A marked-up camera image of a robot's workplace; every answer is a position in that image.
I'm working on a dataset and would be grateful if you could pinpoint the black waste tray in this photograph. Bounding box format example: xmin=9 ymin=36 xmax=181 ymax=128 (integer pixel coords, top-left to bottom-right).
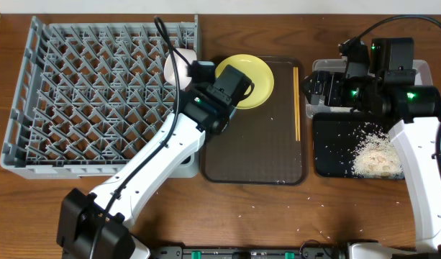
xmin=313 ymin=113 xmax=390 ymax=178

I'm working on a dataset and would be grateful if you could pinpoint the clear plastic bin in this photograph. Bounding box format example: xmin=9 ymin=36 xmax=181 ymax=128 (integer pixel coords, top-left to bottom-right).
xmin=305 ymin=59 xmax=433 ymax=119

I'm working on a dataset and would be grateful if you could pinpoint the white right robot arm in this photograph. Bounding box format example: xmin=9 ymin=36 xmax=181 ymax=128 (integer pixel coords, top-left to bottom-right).
xmin=300 ymin=37 xmax=441 ymax=258

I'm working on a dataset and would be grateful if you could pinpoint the wooden chopstick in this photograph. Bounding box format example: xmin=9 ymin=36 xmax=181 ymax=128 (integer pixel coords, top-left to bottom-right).
xmin=296 ymin=66 xmax=301 ymax=142
xmin=293 ymin=66 xmax=299 ymax=142

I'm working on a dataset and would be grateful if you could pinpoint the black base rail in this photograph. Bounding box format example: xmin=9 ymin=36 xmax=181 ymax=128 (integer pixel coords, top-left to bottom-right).
xmin=149 ymin=240 xmax=350 ymax=259

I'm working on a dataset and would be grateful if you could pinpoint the dark brown serving tray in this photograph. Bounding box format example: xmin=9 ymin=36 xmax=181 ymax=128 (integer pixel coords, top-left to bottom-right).
xmin=200 ymin=56 xmax=309 ymax=186

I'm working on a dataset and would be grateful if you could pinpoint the yellow round plate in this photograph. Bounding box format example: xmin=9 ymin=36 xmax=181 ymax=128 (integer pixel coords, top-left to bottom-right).
xmin=215 ymin=54 xmax=275 ymax=109

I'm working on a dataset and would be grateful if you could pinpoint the pile of rice waste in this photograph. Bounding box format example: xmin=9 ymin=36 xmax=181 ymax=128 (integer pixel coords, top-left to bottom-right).
xmin=351 ymin=122 xmax=404 ymax=180

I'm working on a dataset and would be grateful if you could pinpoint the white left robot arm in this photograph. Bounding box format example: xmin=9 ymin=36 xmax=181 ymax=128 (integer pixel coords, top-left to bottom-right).
xmin=57 ymin=62 xmax=254 ymax=259

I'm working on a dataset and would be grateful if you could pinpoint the grey plastic dish rack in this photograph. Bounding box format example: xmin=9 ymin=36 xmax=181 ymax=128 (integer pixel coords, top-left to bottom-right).
xmin=0 ymin=14 xmax=201 ymax=180

